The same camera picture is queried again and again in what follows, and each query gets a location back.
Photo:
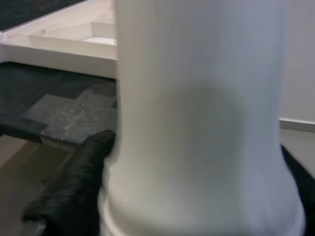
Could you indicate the white plastic table top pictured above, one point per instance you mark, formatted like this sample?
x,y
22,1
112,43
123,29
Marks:
x,y
61,49

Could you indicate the white plastic table leg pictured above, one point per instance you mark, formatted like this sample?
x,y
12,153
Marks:
x,y
197,110

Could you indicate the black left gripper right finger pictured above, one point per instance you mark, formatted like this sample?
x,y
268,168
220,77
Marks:
x,y
306,196

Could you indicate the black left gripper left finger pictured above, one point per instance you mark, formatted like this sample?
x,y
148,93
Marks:
x,y
71,191

